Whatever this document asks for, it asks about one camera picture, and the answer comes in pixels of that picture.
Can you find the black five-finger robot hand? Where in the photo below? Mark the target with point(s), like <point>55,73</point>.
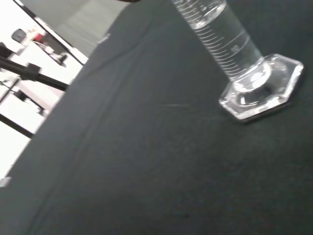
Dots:
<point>129,1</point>

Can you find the grey cloth clip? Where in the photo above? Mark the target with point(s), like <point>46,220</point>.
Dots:
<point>104,39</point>

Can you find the pale board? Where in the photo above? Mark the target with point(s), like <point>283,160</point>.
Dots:
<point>17,14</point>

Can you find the black tripod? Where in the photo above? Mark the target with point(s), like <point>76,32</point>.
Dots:
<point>46,79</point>

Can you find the black bench cloth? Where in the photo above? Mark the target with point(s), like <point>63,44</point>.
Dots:
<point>127,151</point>

